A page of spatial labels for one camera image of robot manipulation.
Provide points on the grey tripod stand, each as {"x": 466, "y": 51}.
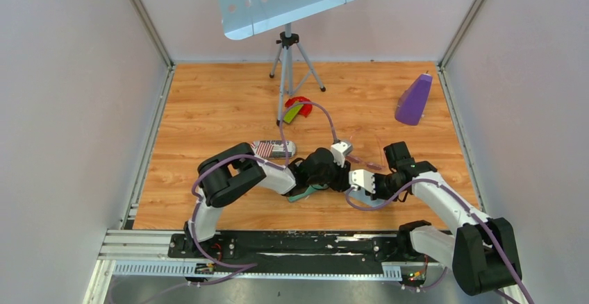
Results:
{"x": 284, "y": 57}

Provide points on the green rectangular block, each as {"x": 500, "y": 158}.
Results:
{"x": 292, "y": 112}

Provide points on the blue cleaning cloth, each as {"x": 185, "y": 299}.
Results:
{"x": 366, "y": 199}

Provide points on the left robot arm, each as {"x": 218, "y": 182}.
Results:
{"x": 229, "y": 175}

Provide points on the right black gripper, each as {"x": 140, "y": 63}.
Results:
{"x": 378, "y": 194}

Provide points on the grey glasses case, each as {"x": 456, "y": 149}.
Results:
{"x": 310, "y": 190}

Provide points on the white slotted cable duct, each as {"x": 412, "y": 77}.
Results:
{"x": 195, "y": 270}

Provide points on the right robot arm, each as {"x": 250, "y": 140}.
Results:
{"x": 481, "y": 251}

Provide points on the striped printed glasses pouch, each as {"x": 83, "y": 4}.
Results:
{"x": 273, "y": 149}

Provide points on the red curved plastic piece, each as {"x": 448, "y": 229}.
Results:
{"x": 304, "y": 110}

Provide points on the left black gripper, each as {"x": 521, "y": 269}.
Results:
{"x": 341, "y": 183}

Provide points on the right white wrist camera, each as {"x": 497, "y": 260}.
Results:
{"x": 362, "y": 179}

